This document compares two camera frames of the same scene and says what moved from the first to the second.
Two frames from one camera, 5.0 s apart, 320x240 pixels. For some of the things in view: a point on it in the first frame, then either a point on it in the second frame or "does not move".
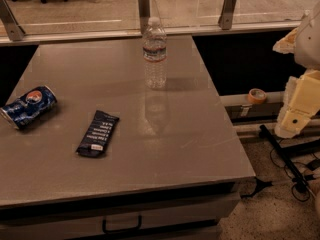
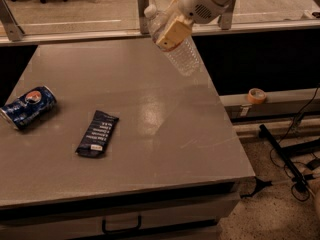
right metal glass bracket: [226, 15] does not move
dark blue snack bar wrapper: [98, 134] does not move
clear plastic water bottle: [155, 48] to [185, 59]
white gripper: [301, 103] to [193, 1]
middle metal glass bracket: [144, 9] does not move
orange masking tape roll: [257, 96] does not move
